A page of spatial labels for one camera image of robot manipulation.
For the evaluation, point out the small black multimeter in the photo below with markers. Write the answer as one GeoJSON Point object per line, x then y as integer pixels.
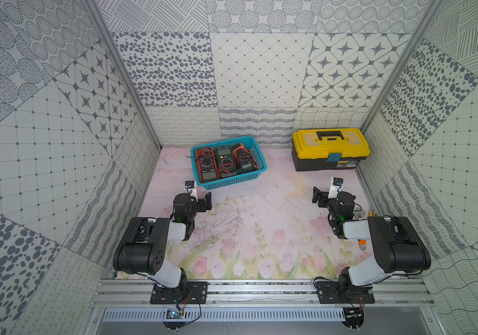
{"type": "Point", "coordinates": [245, 161]}

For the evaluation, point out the dark green multimeter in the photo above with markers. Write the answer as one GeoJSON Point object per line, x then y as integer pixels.
{"type": "Point", "coordinates": [224, 155]}

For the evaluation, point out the teal plastic basket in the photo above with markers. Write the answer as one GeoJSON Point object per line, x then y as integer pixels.
{"type": "Point", "coordinates": [250, 144]}

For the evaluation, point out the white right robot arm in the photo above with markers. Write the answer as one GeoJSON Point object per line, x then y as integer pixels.
{"type": "Point", "coordinates": [396, 246]}

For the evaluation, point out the aluminium mounting rail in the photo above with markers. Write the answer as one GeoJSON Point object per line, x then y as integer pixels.
{"type": "Point", "coordinates": [266, 301]}

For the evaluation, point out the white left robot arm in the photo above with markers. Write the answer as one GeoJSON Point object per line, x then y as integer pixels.
{"type": "Point", "coordinates": [142, 249]}

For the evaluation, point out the yellow black toolbox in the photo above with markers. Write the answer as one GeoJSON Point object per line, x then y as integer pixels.
{"type": "Point", "coordinates": [329, 149]}

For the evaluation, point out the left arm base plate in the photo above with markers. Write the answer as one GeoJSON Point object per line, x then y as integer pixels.
{"type": "Point", "coordinates": [191, 292]}

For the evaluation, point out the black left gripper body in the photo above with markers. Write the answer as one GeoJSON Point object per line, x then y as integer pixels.
{"type": "Point", "coordinates": [201, 203]}

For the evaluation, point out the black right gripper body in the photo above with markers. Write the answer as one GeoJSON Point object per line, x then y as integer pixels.
{"type": "Point", "coordinates": [324, 198]}

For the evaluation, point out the adjustable wrench orange handle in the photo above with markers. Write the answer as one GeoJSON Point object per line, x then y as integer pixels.
{"type": "Point", "coordinates": [362, 243]}

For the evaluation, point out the orange multimeter with leads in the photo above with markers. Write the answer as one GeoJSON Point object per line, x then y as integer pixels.
{"type": "Point", "coordinates": [239, 147]}

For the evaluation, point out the red multimeter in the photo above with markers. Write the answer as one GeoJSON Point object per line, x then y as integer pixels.
{"type": "Point", "coordinates": [206, 164]}

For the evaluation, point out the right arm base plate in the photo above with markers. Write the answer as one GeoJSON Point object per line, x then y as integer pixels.
{"type": "Point", "coordinates": [330, 292]}

